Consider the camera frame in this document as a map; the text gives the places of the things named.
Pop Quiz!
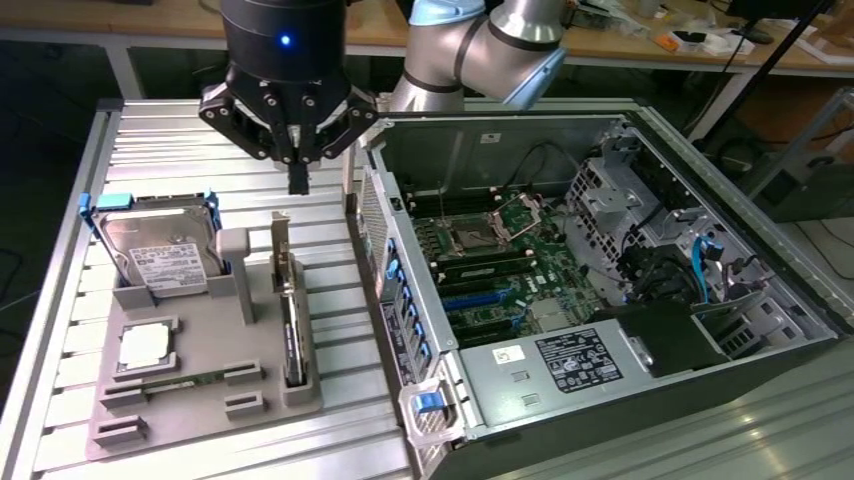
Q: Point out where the open black PC case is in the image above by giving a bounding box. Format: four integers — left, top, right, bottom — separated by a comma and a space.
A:
339, 102, 854, 480

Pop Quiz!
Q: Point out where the dark grey equipment box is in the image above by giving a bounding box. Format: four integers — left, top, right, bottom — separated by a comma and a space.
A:
757, 152, 846, 224

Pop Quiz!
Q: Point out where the black monitor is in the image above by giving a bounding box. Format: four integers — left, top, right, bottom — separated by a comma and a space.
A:
723, 0, 835, 17

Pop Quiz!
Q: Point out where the metal socket cover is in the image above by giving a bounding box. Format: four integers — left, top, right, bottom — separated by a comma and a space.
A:
488, 192, 556, 237

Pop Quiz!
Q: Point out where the silver hard disk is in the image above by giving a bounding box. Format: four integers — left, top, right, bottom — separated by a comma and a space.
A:
96, 202, 222, 301

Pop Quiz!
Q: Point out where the CPU socket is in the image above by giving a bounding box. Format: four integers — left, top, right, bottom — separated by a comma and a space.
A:
448, 218, 510, 257

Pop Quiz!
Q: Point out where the hard disk drive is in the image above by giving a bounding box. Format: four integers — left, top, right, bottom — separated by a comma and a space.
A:
77, 187, 226, 307

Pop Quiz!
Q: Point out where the green RAM stick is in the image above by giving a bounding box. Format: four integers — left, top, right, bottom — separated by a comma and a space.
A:
139, 368, 232, 394

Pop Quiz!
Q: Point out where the grey power supply unit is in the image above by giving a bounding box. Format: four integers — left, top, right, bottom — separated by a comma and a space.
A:
458, 319, 655, 434

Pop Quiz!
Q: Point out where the orange white plastic item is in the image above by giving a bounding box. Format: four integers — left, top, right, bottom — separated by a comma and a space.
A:
659, 28, 730, 56

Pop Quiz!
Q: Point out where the wooden desk with white frame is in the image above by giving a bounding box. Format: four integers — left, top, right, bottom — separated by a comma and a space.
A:
0, 0, 854, 101

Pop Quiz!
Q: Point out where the black tripod pole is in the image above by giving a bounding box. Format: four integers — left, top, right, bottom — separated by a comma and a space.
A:
686, 0, 839, 141

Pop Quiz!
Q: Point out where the grey plastic parts rack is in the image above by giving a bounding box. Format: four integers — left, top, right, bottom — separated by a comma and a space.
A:
83, 227, 326, 459

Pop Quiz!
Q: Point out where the silver metal disk bay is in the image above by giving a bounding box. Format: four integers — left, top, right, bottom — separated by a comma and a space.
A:
563, 124, 673, 251

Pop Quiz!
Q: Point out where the blue wire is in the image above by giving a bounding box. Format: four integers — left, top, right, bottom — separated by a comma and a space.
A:
689, 233, 723, 307

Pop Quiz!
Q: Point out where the silver chipset heatsink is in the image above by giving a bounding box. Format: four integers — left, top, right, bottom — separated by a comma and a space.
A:
530, 301, 570, 332

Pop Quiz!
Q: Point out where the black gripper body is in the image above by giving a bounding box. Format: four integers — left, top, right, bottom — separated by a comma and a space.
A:
222, 0, 354, 119

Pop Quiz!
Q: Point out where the green motherboard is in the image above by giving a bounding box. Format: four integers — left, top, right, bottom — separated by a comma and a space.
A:
399, 185, 608, 351

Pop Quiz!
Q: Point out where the black expansion slot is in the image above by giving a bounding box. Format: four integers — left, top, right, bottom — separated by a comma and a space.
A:
438, 277, 520, 300
451, 318, 520, 343

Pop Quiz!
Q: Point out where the silver CPU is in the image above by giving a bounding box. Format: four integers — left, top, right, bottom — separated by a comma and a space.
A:
116, 323, 173, 371

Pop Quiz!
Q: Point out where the black plastic shroud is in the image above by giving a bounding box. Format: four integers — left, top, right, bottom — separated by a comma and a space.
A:
591, 303, 733, 380

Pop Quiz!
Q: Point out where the blue case release latch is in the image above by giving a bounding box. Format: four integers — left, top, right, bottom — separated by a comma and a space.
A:
407, 393, 446, 415

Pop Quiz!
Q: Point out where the graphics card with black shroud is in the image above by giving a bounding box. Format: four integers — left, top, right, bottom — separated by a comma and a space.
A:
270, 209, 315, 390

